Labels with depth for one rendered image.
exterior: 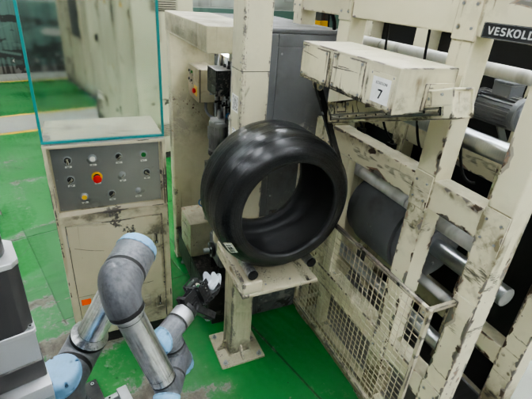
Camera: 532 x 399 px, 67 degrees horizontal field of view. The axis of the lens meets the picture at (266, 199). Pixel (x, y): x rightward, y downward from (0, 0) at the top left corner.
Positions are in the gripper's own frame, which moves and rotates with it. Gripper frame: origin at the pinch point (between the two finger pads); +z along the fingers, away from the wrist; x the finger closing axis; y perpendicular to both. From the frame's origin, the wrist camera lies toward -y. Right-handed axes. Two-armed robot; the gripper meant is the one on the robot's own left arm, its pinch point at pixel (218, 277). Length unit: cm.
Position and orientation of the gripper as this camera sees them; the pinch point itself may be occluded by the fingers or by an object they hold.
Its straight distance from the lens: 154.4
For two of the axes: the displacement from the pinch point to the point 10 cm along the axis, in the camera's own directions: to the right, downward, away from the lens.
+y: -3.1, -8.6, -4.0
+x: -8.5, 0.6, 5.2
